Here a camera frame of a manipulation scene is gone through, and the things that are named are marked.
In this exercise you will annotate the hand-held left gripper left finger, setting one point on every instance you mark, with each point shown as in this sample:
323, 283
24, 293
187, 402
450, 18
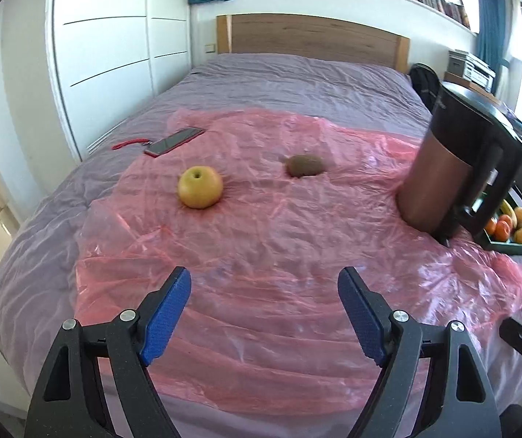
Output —
165, 319

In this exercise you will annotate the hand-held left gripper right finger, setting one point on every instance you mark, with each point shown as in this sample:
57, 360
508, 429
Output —
361, 319

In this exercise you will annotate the dark green tray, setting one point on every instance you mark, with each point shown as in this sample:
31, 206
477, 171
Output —
512, 247

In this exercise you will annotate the pink plastic sheet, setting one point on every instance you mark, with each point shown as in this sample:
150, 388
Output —
265, 246

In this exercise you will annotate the yellow green apple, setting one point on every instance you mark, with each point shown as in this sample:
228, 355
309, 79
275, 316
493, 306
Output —
200, 188

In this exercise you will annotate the yellow banana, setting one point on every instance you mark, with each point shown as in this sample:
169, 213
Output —
507, 207

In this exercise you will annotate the elongated brown kiwi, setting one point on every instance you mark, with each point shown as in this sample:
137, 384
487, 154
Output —
305, 166

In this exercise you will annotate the copper electric kettle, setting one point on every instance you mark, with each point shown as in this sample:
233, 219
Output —
439, 169

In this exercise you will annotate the smartphone with red case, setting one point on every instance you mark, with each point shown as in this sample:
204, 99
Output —
174, 142

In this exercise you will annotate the black backpack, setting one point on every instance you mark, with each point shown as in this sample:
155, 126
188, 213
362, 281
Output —
425, 86

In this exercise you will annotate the bed with wooden headboard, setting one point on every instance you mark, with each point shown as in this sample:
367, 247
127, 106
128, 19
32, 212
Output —
288, 77

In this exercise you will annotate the white wardrobe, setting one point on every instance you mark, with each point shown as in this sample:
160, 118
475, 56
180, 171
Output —
106, 54

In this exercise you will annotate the grey stacked boxes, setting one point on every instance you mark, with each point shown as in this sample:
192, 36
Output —
471, 68

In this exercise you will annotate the wooden headboard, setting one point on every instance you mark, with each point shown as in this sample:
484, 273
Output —
311, 39

